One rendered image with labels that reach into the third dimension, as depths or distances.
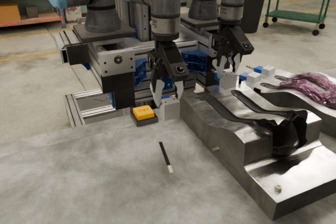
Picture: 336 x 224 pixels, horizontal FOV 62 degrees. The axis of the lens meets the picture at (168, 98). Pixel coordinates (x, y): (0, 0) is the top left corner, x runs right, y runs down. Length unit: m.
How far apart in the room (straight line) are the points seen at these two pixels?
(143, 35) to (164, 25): 0.67
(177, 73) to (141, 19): 0.71
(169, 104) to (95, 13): 0.56
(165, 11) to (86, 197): 0.50
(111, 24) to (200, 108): 0.52
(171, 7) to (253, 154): 0.42
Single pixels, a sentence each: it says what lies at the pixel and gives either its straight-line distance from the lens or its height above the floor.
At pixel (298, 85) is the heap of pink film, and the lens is 1.11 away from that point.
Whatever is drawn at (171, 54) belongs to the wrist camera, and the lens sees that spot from 0.73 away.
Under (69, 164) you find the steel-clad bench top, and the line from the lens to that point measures 0.87.
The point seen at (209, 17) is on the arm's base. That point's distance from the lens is 1.37.
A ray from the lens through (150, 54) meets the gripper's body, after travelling 0.79.
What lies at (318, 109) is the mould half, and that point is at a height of 0.87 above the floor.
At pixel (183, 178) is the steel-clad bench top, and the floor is 0.80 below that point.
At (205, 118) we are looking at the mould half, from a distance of 0.87.
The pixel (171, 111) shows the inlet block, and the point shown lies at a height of 0.93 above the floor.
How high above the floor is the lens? 1.36
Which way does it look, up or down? 29 degrees down
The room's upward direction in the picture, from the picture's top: straight up
